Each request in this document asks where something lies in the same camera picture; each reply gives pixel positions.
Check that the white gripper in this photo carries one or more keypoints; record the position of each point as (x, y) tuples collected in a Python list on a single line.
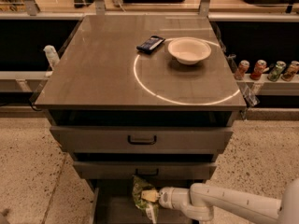
[(167, 197)]

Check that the green jalapeno chip bag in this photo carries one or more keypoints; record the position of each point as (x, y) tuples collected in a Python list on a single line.
[(150, 208)]

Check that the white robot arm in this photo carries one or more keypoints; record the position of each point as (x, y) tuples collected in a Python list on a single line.
[(198, 200)]

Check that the bottom open grey drawer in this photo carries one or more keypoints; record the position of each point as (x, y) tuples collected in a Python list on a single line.
[(113, 204)]

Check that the middle grey drawer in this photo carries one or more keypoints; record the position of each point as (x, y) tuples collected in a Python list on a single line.
[(159, 170)]

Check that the grey drawer cabinet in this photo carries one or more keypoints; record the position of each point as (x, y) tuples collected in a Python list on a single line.
[(103, 80)]

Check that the top grey drawer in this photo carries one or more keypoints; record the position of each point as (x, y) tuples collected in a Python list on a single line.
[(88, 139)]

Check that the white ceramic bowl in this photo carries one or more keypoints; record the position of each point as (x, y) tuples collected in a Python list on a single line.
[(189, 50)]

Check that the red soda can right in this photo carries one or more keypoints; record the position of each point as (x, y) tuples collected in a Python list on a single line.
[(258, 69)]

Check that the red soda can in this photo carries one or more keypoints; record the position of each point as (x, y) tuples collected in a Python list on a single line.
[(258, 69), (241, 69)]

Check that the red soda can left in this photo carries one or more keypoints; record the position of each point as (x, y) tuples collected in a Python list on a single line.
[(241, 69)]

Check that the green soda can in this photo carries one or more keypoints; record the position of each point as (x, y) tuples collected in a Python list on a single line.
[(276, 71)]

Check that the brown soda can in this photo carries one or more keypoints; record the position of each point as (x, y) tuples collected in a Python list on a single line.
[(291, 71)]

